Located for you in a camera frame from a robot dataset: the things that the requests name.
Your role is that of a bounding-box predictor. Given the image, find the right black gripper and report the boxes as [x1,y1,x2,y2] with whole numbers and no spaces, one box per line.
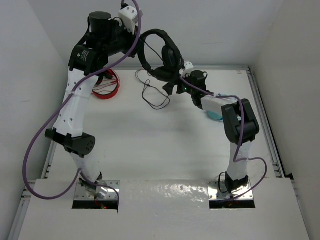
[163,70,196,96]

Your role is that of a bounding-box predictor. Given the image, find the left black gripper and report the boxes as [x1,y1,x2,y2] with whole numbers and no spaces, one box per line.
[101,20,144,59]

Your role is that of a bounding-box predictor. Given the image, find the black wired headphones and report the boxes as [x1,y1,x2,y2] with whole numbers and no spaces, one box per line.
[137,28,185,110]

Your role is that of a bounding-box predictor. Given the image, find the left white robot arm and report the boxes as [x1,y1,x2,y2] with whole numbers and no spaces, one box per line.
[45,6,142,188]

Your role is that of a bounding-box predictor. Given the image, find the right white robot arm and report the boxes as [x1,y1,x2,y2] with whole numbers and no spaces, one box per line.
[163,70,260,194]

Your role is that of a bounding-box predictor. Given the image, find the teal cat ear headphones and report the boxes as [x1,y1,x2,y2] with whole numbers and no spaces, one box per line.
[205,92,236,123]

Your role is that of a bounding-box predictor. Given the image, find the red headphones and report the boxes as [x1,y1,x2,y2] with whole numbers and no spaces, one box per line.
[91,69,121,100]

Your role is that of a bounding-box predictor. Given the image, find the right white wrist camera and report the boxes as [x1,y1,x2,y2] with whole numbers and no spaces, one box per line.
[181,61,194,77]

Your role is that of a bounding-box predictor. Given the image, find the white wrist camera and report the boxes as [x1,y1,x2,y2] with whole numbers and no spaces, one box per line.
[181,61,194,77]
[118,5,143,35]

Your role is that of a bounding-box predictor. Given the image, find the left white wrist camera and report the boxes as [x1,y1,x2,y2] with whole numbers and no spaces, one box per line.
[118,5,143,35]

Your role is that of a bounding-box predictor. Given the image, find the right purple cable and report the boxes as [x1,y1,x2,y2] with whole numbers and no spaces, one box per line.
[178,77,269,201]

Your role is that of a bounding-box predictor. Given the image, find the purple cable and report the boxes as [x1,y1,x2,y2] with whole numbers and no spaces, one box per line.
[22,0,145,208]
[178,77,269,201]

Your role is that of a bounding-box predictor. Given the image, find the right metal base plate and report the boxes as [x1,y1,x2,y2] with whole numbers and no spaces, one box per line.
[207,180,254,201]

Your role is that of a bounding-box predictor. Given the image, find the metal base plate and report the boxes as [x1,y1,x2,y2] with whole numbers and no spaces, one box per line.
[73,178,121,201]
[207,180,254,201]

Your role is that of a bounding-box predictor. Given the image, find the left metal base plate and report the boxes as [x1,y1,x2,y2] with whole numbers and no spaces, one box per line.
[73,178,121,201]

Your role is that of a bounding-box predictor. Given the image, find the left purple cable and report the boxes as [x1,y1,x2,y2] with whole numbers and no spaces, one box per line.
[22,0,145,208]

